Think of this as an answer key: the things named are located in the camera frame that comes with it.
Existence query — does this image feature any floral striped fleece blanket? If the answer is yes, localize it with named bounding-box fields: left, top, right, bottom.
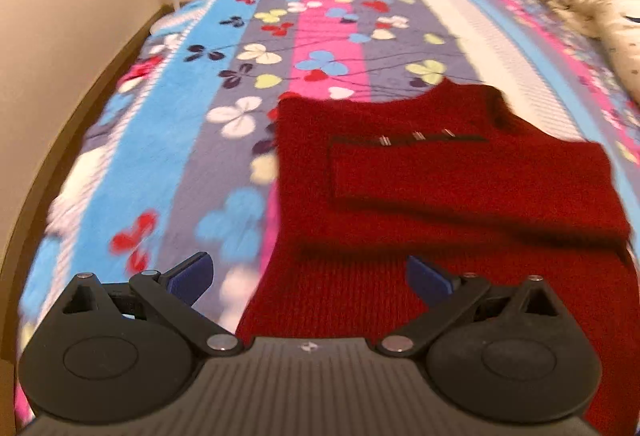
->
left=14, top=0, right=640, bottom=431

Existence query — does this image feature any star and moon print pillow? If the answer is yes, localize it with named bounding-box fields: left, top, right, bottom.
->
left=534, top=0, right=640, bottom=103

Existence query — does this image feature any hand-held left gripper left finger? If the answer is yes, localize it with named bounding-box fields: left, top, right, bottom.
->
left=60, top=252, right=247, bottom=359

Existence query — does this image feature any red knit cardigan sweater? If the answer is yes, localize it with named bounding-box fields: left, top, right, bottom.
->
left=234, top=78, right=640, bottom=436

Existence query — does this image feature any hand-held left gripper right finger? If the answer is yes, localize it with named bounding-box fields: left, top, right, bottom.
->
left=375, top=252, right=562, bottom=359

